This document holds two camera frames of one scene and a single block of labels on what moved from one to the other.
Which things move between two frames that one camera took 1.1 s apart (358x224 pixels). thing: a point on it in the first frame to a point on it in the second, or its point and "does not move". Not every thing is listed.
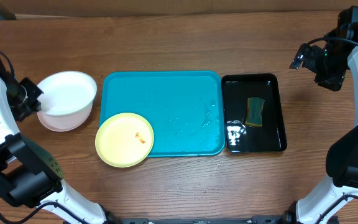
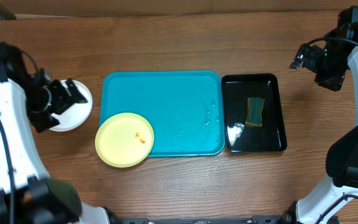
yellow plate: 123,140 does not move
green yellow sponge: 255,106 does not move
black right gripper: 334,83 does not move
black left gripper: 23,113 to 64,98
